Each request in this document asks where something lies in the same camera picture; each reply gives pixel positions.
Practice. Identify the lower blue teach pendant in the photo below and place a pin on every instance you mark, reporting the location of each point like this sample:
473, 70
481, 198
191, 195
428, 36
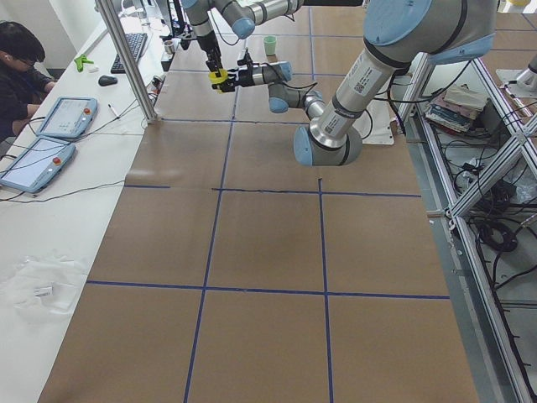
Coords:
38, 165

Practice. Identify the stack of folded cloths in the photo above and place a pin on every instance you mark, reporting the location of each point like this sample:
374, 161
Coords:
456, 108

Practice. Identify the green plastic tool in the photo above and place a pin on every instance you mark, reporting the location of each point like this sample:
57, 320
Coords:
81, 61

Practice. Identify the upper blue teach pendant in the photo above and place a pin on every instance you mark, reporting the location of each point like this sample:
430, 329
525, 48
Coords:
69, 118

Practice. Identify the person in black clothes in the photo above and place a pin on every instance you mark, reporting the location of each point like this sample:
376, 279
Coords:
23, 88

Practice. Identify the yellow plastic cup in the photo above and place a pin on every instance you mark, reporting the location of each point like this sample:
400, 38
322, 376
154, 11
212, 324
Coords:
218, 77

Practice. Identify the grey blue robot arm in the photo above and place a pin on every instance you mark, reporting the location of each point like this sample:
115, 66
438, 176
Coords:
242, 17
394, 33

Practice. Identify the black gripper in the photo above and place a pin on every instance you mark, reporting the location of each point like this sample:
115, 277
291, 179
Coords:
207, 44
247, 77

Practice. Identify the clear plastic bag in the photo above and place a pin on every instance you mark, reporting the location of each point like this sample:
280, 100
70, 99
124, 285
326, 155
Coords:
43, 289

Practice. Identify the light green plastic cup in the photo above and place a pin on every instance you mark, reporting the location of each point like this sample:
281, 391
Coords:
269, 44

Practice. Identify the small metal cup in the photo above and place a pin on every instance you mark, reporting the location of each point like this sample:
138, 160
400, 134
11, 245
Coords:
169, 47

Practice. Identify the black computer keyboard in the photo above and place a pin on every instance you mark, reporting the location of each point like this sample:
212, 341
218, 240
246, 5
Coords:
136, 44

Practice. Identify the aluminium frame rail structure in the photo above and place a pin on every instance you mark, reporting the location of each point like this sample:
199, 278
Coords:
481, 188

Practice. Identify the blue teach pendant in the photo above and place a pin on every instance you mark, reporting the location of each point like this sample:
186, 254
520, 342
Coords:
69, 118
38, 165

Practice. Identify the aluminium frame post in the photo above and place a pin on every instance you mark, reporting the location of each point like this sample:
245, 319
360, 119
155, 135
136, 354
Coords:
115, 29

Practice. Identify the black marker pen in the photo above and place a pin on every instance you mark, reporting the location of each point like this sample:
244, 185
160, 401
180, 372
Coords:
114, 111

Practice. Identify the black computer mouse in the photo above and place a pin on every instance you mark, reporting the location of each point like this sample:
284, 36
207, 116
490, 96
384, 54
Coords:
107, 80

